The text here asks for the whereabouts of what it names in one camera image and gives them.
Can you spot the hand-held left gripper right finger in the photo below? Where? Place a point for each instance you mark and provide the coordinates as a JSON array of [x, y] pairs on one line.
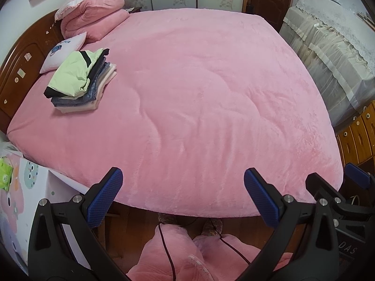
[[260, 196]]

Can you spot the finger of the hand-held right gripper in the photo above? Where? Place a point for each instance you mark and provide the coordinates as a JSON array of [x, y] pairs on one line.
[[322, 186], [356, 175]]

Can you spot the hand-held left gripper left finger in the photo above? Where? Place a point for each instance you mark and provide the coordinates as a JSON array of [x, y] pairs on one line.
[[107, 196]]

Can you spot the green and black hooded jacket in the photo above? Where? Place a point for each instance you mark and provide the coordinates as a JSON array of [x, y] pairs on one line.
[[70, 76]]

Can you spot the wooden drawer cabinet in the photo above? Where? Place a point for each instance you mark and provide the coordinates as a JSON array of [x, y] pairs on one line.
[[360, 134]]

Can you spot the patterned slipper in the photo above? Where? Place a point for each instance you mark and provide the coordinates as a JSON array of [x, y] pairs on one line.
[[212, 227], [165, 218]]

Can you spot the printed nightstand cover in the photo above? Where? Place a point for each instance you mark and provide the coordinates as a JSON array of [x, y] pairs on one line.
[[17, 216]]

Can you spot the folded cream garment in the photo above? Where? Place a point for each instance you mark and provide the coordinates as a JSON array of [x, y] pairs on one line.
[[76, 108]]

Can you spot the person's pink trouser legs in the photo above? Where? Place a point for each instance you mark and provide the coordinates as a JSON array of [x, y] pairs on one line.
[[187, 257]]

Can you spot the green tissue packet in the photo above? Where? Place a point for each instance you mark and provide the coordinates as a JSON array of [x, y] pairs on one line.
[[4, 175]]

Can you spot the folded blue jeans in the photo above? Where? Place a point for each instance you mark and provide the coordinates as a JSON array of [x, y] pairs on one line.
[[93, 85]]

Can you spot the pink bed blanket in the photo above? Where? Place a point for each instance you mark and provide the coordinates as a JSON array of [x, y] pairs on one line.
[[205, 93]]

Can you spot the wooden headboard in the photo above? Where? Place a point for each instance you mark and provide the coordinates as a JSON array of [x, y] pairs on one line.
[[17, 73]]

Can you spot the white printed cushion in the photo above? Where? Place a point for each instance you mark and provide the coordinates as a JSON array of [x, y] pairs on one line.
[[64, 49]]

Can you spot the folded pink quilt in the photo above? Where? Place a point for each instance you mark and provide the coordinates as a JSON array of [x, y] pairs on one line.
[[93, 17]]

